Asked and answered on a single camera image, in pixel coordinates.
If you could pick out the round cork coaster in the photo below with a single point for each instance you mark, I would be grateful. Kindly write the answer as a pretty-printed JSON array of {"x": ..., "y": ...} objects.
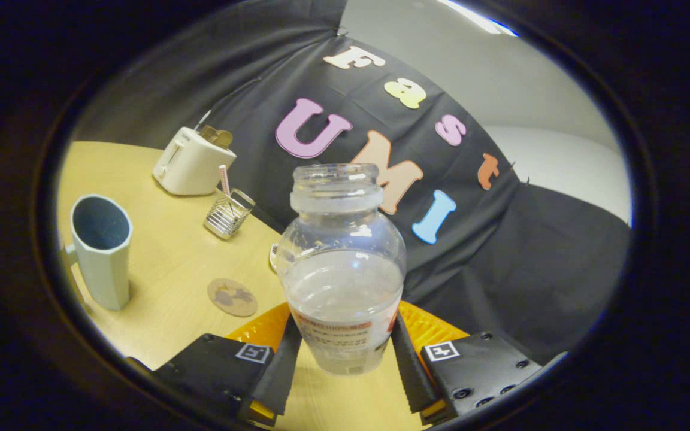
[{"x": 232, "y": 297}]

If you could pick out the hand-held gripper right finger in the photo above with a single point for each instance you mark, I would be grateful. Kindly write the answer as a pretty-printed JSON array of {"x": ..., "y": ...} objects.
[{"x": 408, "y": 368}]

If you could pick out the ceiling light panel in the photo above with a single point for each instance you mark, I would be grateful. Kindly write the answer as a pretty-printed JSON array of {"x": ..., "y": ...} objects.
[{"x": 477, "y": 17}]

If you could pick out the clear plastic juice bottle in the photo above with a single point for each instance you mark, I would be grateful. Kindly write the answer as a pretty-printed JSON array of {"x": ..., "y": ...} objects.
[{"x": 342, "y": 281}]

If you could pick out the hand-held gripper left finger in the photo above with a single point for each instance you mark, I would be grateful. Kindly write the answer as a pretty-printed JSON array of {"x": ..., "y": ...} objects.
[{"x": 285, "y": 365}]

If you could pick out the pale green cup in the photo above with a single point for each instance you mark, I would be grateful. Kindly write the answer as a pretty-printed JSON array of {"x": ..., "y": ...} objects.
[{"x": 105, "y": 275}]

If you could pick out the red striped straw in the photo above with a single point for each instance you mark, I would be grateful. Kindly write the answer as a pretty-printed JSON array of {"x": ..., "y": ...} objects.
[{"x": 224, "y": 178}]

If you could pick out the wooden table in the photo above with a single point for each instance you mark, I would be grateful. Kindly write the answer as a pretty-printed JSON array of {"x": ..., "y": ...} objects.
[{"x": 165, "y": 263}]

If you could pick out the white divided bean dish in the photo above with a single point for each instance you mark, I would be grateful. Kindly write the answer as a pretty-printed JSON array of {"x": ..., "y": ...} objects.
[{"x": 273, "y": 257}]

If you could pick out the white toaster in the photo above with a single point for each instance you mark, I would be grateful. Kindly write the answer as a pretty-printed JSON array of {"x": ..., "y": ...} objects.
[{"x": 192, "y": 167}]

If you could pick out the brown toast slices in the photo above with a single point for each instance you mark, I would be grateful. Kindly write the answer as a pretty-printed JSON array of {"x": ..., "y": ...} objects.
[{"x": 219, "y": 136}]

